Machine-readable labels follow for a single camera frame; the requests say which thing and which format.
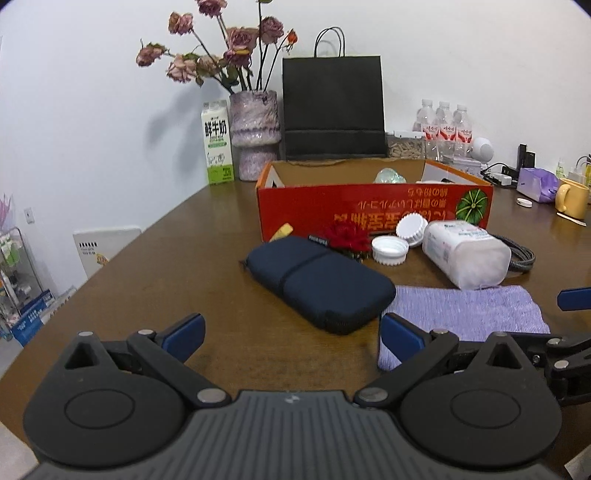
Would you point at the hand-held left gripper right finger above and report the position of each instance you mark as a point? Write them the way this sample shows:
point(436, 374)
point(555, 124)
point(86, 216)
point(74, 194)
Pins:
point(399, 339)

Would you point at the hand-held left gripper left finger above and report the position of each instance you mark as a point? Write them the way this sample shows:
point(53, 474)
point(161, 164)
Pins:
point(187, 337)

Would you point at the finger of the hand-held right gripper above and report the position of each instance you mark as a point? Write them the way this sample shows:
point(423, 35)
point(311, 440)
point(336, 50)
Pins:
point(575, 298)
point(565, 355)

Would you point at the navy zip case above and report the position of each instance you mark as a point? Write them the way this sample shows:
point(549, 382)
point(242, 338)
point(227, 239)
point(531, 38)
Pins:
point(323, 286)

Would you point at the red artificial rose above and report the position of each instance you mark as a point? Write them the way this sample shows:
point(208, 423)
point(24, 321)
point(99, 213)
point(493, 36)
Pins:
point(346, 235)

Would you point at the red cardboard box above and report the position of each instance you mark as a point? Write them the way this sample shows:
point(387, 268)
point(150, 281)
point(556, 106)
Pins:
point(323, 207)

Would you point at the iridescent bundle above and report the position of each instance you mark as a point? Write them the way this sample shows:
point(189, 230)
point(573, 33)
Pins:
point(390, 177)

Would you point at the wooden desktop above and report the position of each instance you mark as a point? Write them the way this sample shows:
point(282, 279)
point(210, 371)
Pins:
point(184, 277)

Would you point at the white paper strip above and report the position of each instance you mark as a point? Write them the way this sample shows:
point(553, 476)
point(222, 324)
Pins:
point(572, 220)

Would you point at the white ridged bottle cap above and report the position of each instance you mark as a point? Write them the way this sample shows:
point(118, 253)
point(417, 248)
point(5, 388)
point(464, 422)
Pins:
point(390, 249)

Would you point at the yellow mug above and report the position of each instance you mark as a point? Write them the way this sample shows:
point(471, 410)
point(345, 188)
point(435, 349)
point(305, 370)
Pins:
point(575, 198)

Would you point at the small white round disc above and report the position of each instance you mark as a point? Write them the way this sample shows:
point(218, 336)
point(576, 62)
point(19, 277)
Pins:
point(524, 202)

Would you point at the tall white ridged cap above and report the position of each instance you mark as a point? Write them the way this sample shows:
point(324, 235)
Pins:
point(412, 228)

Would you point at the white flat panel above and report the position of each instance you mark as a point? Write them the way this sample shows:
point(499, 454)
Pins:
point(106, 249)

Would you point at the purple tissue pack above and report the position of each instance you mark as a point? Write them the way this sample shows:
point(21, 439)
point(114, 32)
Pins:
point(538, 184)

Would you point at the small spray bottle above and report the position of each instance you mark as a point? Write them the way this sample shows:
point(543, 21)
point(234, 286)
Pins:
point(560, 170)

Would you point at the white power strip with plugs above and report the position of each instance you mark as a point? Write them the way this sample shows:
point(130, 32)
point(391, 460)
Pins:
point(501, 179)

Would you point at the small yellow tag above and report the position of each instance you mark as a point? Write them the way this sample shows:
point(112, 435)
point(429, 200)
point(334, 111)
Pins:
point(282, 231)

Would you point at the black upright device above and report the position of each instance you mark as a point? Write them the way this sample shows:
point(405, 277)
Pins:
point(525, 157)

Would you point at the blue cardboard box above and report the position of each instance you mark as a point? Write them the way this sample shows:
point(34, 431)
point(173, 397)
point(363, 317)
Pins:
point(34, 319)

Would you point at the white printed tin box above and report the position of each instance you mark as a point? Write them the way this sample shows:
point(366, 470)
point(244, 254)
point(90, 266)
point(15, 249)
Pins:
point(461, 165)

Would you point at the white round speaker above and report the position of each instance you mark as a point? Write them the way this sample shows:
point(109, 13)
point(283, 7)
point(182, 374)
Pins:
point(482, 148)

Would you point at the clear container of pellets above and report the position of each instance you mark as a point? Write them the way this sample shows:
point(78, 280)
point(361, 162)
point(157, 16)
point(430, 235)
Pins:
point(406, 148)

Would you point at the white green milk carton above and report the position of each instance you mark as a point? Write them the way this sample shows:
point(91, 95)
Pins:
point(217, 138)

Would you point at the clear water bottle red label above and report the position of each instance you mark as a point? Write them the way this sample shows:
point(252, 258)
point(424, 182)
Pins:
point(444, 127)
point(463, 129)
point(424, 122)

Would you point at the purple marbled vase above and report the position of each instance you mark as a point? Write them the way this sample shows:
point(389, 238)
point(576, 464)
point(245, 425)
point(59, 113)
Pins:
point(254, 129)

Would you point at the pink coral decoration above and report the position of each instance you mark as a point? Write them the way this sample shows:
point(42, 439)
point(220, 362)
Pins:
point(4, 210)

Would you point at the black paper bag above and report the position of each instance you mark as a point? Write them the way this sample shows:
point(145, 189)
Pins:
point(332, 101)

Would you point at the dried pink rose bouquet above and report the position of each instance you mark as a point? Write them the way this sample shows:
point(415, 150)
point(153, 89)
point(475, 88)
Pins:
point(240, 39)

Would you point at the white wall socket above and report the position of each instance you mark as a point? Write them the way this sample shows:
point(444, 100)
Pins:
point(30, 215)

